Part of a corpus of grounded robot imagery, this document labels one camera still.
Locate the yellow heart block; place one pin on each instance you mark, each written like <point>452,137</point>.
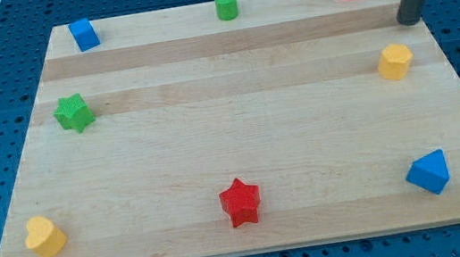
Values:
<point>44,238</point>

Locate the red star block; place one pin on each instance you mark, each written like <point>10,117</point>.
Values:
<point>241,202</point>

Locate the blue triangle block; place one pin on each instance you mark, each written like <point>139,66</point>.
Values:
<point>430,172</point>

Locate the light wooden board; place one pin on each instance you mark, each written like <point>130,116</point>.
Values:
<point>287,96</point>

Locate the green star block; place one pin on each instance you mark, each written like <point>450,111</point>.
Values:
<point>73,113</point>

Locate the yellow hexagon block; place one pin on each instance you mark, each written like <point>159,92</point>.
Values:
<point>394,62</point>

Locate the green cylinder block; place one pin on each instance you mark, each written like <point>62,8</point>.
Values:
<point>226,10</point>

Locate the blue cube block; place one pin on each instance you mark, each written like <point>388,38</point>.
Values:
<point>84,34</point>

